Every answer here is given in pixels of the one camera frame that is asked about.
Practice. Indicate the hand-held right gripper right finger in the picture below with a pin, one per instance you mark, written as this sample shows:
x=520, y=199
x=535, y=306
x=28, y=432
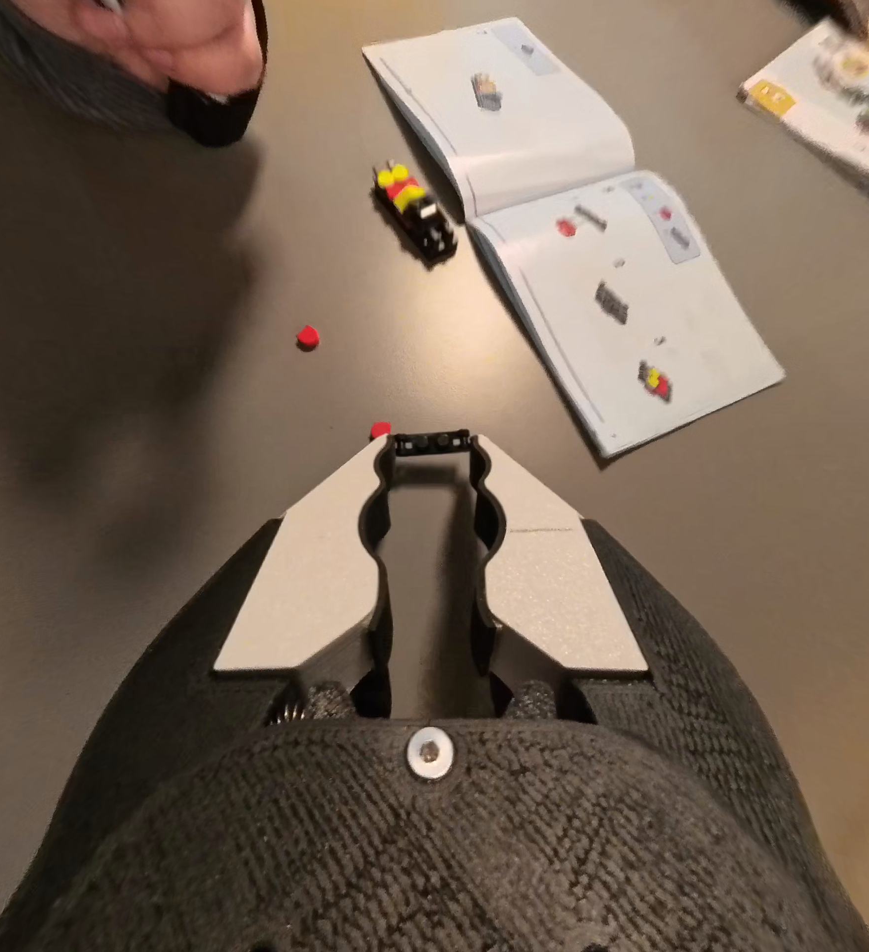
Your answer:
x=561, y=587

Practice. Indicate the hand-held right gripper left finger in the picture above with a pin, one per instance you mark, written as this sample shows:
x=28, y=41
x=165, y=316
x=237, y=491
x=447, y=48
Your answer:
x=300, y=587

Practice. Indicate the small red lego piece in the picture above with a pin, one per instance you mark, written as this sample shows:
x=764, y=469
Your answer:
x=380, y=429
x=306, y=337

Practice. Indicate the black lego plate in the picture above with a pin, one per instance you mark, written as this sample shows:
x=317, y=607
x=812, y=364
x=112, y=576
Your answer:
x=432, y=443

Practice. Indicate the black yellow red lego car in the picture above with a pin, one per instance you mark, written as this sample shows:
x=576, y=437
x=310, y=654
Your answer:
x=416, y=216

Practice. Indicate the person's left hand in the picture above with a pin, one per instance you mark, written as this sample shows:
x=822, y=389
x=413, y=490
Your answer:
x=196, y=37

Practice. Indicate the open instruction booklet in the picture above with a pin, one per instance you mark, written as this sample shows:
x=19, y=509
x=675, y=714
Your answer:
x=590, y=297

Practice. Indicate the closed instruction booklet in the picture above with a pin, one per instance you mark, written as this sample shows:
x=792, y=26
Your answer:
x=836, y=104

